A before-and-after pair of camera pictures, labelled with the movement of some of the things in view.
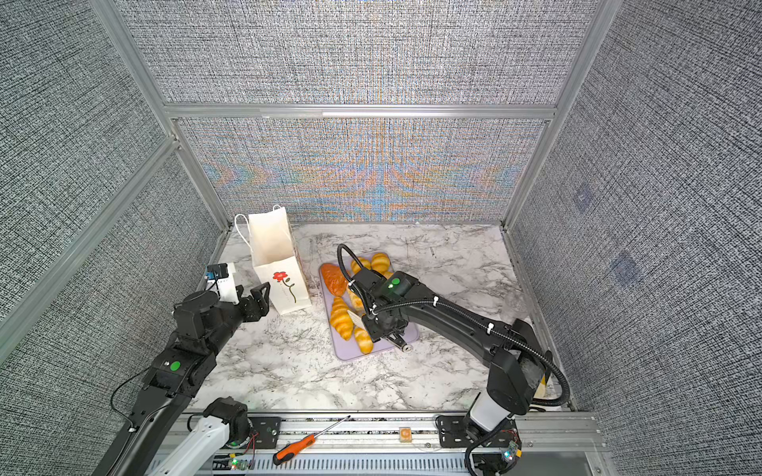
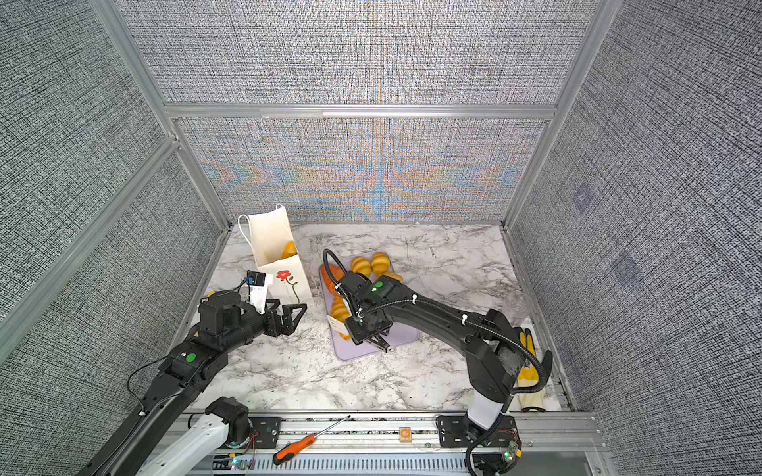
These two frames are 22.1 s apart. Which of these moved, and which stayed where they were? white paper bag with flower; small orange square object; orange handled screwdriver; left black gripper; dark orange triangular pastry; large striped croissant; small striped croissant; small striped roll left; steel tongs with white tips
Moved: steel tongs with white tips; left black gripper; small striped croissant
Stayed: orange handled screwdriver; small striped roll left; large striped croissant; white paper bag with flower; small orange square object; dark orange triangular pastry
